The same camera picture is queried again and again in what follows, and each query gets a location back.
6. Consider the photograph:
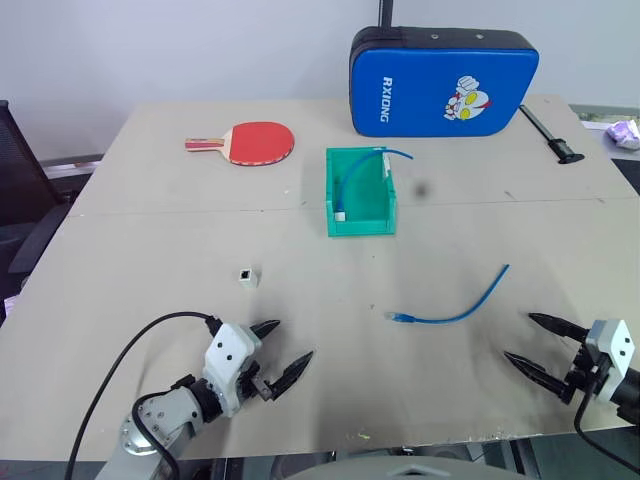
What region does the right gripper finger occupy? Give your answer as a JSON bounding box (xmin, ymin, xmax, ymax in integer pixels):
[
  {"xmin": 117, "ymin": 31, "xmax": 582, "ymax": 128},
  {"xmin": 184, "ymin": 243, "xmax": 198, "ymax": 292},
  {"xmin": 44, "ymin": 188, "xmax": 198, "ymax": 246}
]
[
  {"xmin": 527, "ymin": 312, "xmax": 590, "ymax": 345},
  {"xmin": 502, "ymin": 350, "xmax": 571, "ymax": 400}
]

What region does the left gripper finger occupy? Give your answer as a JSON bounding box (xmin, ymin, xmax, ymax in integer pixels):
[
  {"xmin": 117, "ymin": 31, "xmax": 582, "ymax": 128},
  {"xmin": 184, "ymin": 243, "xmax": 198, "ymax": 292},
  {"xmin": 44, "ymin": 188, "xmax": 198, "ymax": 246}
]
[
  {"xmin": 269, "ymin": 349, "xmax": 316, "ymax": 401},
  {"xmin": 248, "ymin": 319, "xmax": 282, "ymax": 344}
]

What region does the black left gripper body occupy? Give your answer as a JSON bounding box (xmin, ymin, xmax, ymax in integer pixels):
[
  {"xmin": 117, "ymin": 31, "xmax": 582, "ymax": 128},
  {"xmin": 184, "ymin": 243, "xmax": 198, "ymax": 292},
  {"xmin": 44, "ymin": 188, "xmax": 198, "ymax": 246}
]
[{"xmin": 234, "ymin": 362, "xmax": 276, "ymax": 404}]

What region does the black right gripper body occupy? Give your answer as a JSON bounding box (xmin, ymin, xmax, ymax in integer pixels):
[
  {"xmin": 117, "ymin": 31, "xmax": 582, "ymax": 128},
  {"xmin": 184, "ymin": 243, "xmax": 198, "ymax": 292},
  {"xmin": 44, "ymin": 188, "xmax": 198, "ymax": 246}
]
[{"xmin": 561, "ymin": 341, "xmax": 610, "ymax": 406}]

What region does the small white connector block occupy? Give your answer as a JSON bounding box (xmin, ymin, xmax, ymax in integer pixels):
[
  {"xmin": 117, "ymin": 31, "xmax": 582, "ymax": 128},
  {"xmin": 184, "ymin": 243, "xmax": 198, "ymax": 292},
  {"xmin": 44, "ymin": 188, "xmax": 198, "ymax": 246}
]
[{"xmin": 236, "ymin": 267, "xmax": 263, "ymax": 290}]

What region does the green plastic bin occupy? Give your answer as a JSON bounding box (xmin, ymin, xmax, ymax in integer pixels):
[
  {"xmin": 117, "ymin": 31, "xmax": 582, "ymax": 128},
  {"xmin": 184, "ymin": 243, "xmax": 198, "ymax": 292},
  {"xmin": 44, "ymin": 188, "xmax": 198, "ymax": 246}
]
[{"xmin": 324, "ymin": 145, "xmax": 400, "ymax": 239}]

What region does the black caliper tool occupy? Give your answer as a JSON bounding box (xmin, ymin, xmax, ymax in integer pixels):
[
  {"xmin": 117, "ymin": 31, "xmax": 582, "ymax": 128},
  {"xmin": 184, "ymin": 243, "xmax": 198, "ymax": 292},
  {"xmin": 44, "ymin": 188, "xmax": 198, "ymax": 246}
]
[{"xmin": 518, "ymin": 103, "xmax": 587, "ymax": 166}]

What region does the red table tennis paddle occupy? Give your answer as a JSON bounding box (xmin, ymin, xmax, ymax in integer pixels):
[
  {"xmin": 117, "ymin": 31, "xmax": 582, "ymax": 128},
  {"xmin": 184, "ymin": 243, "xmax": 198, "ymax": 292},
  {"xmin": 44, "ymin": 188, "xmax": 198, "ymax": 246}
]
[{"xmin": 183, "ymin": 121, "xmax": 297, "ymax": 168}]

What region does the purple crumpled cloth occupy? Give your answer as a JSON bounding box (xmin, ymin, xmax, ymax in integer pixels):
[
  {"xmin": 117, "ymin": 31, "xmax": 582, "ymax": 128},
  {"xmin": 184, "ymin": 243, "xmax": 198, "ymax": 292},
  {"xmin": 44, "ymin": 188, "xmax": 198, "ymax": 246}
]
[{"xmin": 604, "ymin": 118, "xmax": 640, "ymax": 152}]

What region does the blue kick pad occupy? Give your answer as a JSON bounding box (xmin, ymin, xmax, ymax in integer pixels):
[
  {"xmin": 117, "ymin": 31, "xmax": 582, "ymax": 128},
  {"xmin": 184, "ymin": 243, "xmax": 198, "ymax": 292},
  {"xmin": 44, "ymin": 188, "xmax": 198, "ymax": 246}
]
[{"xmin": 349, "ymin": 26, "xmax": 542, "ymax": 138}]

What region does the black office chair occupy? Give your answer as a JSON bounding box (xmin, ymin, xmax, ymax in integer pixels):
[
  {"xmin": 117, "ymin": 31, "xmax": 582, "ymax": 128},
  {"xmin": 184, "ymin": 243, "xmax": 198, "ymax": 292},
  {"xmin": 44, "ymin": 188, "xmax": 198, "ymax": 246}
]
[{"xmin": 0, "ymin": 99, "xmax": 107, "ymax": 306}]

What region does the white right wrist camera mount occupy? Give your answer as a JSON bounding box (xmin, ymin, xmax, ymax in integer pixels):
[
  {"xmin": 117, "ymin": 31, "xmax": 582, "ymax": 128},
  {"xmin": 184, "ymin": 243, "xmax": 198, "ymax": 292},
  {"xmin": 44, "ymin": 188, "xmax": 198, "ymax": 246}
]
[{"xmin": 584, "ymin": 318, "xmax": 637, "ymax": 404}]

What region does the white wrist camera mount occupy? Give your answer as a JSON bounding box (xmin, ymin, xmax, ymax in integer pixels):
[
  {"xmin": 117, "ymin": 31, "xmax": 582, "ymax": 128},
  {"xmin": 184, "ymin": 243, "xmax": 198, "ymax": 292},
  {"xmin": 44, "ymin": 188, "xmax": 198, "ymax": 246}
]
[
  {"xmin": 201, "ymin": 322, "xmax": 264, "ymax": 419},
  {"xmin": 584, "ymin": 318, "xmax": 637, "ymax": 404}
]

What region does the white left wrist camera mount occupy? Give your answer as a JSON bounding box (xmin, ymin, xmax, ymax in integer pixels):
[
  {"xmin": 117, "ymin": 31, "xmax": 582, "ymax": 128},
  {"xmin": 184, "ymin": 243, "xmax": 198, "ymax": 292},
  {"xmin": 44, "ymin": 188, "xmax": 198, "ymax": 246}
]
[{"xmin": 201, "ymin": 322, "xmax": 264, "ymax": 419}]

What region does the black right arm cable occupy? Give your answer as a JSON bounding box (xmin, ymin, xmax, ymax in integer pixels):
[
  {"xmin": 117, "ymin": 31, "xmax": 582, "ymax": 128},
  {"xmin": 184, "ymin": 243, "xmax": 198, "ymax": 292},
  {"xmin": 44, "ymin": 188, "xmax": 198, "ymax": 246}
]
[{"xmin": 573, "ymin": 393, "xmax": 640, "ymax": 474}]

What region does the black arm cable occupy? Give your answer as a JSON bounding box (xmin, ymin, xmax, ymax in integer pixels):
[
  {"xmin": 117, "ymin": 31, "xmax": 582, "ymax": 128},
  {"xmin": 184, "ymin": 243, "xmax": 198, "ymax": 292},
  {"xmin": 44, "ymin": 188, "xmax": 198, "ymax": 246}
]
[
  {"xmin": 64, "ymin": 311, "xmax": 222, "ymax": 480},
  {"xmin": 573, "ymin": 393, "xmax": 640, "ymax": 474}
]

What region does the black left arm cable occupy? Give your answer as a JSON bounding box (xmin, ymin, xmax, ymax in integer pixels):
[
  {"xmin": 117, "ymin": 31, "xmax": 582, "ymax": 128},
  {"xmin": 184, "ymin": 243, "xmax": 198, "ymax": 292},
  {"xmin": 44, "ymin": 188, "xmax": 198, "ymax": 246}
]
[{"xmin": 64, "ymin": 311, "xmax": 222, "ymax": 480}]

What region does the blue Ethernet cable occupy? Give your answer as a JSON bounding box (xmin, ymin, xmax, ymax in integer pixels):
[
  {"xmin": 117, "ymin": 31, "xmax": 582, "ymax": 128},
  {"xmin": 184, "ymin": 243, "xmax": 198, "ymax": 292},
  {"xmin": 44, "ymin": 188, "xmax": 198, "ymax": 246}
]
[{"xmin": 383, "ymin": 263, "xmax": 512, "ymax": 327}]

